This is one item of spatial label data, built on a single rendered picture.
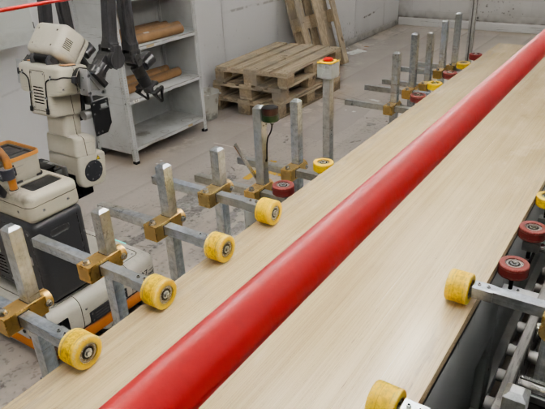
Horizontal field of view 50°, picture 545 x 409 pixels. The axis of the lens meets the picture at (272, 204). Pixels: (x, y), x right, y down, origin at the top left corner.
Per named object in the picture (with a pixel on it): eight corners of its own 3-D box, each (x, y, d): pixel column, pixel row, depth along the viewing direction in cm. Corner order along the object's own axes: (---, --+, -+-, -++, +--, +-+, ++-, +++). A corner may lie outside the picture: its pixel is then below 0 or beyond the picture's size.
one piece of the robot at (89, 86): (87, 96, 245) (86, 69, 242) (80, 95, 248) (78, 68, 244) (106, 93, 253) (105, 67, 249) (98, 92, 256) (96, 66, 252)
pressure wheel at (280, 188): (268, 213, 213) (268, 185, 208) (281, 204, 219) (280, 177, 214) (287, 218, 209) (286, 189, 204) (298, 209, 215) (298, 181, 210)
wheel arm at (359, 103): (344, 106, 324) (344, 98, 322) (346, 104, 327) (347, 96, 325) (418, 118, 302) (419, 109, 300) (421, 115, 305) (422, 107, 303)
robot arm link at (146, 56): (120, 55, 264) (133, 57, 260) (135, 40, 270) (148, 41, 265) (131, 76, 273) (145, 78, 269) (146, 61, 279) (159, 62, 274)
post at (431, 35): (421, 111, 358) (426, 32, 336) (422, 109, 361) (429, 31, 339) (426, 112, 356) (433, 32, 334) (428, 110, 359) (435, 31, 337)
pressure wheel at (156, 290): (143, 273, 145) (165, 273, 152) (135, 303, 145) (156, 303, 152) (161, 279, 142) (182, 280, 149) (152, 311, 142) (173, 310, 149)
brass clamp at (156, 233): (143, 238, 176) (141, 223, 174) (173, 219, 186) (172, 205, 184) (158, 243, 173) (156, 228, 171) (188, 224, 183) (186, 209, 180)
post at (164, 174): (173, 297, 193) (154, 164, 171) (180, 292, 195) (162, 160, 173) (181, 300, 191) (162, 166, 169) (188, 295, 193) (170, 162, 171)
